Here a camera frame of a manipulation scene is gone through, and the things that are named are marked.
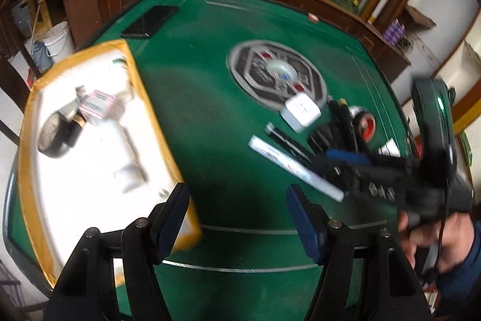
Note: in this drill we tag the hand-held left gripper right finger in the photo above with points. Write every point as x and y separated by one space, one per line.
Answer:
304 227

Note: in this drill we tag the person's right hand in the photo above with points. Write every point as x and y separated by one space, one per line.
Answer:
447 238

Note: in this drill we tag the black smartphone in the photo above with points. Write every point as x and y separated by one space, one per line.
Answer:
150 22

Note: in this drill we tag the black round tin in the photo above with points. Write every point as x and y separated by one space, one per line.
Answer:
56 135

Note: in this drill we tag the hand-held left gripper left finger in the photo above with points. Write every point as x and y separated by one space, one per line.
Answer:
171 227

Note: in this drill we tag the black plastic tool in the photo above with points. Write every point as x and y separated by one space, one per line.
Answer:
336 129

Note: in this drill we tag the small red white object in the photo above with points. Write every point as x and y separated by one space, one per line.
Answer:
312 17

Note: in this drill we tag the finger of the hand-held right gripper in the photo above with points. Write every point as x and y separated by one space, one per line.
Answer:
334 172
347 156

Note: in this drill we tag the small pink white box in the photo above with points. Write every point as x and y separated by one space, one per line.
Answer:
98 104

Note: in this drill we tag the small white container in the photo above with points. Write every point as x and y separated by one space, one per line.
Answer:
389 148

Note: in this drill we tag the white foam box yellow tape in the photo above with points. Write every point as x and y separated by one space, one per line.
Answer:
94 163

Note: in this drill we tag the long white box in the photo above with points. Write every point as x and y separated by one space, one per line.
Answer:
289 163

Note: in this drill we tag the round table control panel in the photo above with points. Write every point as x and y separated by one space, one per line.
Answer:
276 72

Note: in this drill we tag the white power adapter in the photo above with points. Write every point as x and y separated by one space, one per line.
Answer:
301 112

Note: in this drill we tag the white plastic bucket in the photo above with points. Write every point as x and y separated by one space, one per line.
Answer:
59 41

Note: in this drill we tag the person's right forearm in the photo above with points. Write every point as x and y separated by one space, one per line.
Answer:
466 279

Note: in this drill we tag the wooden side cabinet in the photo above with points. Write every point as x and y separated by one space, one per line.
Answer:
90 1

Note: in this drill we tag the black silver pen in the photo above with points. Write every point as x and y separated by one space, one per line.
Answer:
287 142

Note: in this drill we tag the red and silver round case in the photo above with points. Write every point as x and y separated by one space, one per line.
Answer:
364 125

